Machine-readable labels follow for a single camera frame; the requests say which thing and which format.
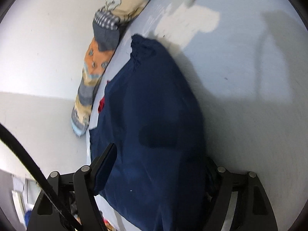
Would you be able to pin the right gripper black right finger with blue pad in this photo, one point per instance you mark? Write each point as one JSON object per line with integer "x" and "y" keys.
{"x": 253, "y": 209}

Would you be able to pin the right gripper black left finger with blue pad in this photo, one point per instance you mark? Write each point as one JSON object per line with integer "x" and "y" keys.
{"x": 67, "y": 202}

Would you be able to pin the navy work shirt red collar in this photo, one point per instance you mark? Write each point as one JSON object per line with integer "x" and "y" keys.
{"x": 159, "y": 170}

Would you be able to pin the striped patchwork rolled quilt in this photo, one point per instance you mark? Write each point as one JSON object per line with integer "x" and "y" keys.
{"x": 109, "y": 23}

